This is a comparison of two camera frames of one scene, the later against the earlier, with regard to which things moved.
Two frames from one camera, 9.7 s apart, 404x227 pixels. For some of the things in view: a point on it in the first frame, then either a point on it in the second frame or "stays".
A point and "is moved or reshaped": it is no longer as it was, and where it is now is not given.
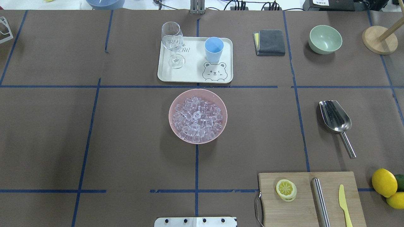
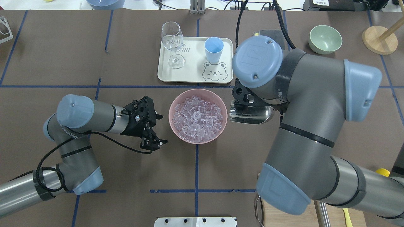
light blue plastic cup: x=213 y=46 stays
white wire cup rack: x=2 y=19 stays
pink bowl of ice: x=198 y=116 stays
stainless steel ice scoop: x=336 y=120 is moved or reshaped
